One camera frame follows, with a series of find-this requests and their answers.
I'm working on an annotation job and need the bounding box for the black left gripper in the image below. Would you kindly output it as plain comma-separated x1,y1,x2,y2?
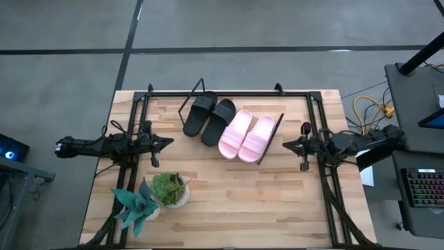
138,119,174,168

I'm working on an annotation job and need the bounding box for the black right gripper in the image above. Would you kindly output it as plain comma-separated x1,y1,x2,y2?
282,121,315,172

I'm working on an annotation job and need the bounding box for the pink rubber slide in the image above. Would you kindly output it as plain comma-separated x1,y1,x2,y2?
218,109,253,160
238,115,277,164

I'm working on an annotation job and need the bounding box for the black rubber slide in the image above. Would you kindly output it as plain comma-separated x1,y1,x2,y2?
200,99,237,147
182,90,219,138

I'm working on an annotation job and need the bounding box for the grey keyboard shelf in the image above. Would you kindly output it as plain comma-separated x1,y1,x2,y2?
391,149,444,240

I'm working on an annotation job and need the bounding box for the green succulent plant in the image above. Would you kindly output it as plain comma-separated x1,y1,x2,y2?
149,172,188,206

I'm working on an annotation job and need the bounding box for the white triangle-patterned plant pot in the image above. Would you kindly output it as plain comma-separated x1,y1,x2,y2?
149,173,191,210

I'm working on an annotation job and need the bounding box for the teal artificial plant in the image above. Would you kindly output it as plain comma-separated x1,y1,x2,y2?
110,177,161,239

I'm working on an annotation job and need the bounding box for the small plain white pot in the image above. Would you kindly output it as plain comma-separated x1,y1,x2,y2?
144,206,162,222

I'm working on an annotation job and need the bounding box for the white paper sheet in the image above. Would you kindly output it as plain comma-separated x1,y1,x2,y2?
357,149,375,188

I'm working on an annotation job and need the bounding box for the black flat panel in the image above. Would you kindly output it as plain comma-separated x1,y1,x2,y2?
355,137,406,172

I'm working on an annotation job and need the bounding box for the grey desk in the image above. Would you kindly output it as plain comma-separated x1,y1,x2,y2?
384,62,444,154

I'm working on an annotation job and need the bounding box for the backlit computer keyboard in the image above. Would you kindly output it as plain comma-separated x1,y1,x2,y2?
401,167,444,208

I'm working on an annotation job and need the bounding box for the grey side table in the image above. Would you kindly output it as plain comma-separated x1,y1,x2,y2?
0,156,56,250

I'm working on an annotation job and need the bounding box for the tablet with blue screen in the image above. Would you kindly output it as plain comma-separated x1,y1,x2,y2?
418,107,444,130

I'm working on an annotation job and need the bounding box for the black device with blue light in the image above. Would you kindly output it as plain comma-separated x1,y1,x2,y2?
0,133,31,163

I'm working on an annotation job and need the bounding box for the black pole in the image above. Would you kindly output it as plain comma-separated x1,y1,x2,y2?
398,31,444,76

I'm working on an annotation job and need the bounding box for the wooden shelf with black frame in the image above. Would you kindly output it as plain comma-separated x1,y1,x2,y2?
178,78,285,166

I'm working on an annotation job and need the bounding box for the black aluminium table frame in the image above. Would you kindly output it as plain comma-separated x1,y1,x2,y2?
79,83,379,249

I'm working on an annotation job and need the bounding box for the yellow cable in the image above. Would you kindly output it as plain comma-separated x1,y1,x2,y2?
352,95,395,135

